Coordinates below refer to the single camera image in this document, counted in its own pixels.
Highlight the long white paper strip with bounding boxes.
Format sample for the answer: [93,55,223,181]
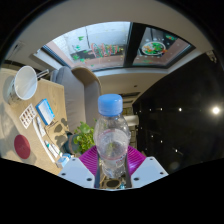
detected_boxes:
[32,117,56,164]

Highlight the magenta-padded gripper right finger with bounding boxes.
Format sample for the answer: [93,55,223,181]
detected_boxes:
[124,145,169,190]

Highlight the flat round red coaster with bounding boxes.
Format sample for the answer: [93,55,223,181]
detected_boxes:
[13,134,32,160]

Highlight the green potted plant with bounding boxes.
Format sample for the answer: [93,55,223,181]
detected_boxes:
[64,121,98,155]

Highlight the clear blue-capped water bottle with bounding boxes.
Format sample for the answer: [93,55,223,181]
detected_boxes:
[93,93,132,179]

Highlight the white printed paper cup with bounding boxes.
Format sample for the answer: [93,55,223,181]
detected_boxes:
[5,65,39,105]

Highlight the white tube with teal cap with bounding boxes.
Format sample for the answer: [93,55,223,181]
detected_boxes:
[43,139,62,158]

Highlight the grey curved sofa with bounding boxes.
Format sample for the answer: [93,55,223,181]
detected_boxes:
[49,65,103,129]

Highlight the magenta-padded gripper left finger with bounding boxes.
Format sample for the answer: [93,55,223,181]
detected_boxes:
[58,145,102,190]

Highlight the blister pill pack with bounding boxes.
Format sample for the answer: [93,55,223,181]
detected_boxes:
[18,103,38,130]

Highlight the flat blue white box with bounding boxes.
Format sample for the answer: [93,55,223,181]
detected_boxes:
[35,98,55,126]

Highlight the group of ceiling lights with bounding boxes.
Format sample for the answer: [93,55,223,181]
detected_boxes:
[146,104,223,154]

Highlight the black-framed decorated window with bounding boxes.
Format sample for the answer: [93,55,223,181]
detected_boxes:
[41,21,196,72]

